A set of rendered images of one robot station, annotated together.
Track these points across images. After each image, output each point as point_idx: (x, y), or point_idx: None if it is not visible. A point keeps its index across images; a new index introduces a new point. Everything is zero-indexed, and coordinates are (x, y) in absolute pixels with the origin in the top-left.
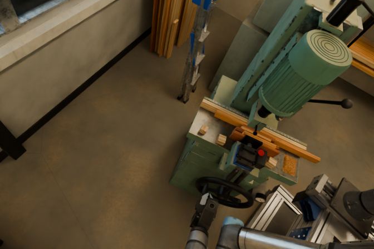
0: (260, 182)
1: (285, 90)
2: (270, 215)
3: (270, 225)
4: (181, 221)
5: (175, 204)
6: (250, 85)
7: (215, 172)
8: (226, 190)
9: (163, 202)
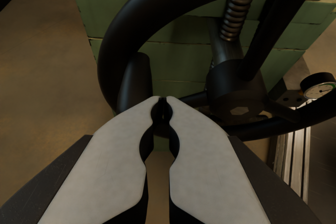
0: (310, 41)
1: None
2: (304, 130)
3: (311, 145)
4: (168, 201)
5: (148, 179)
6: None
7: (184, 77)
8: (256, 53)
9: None
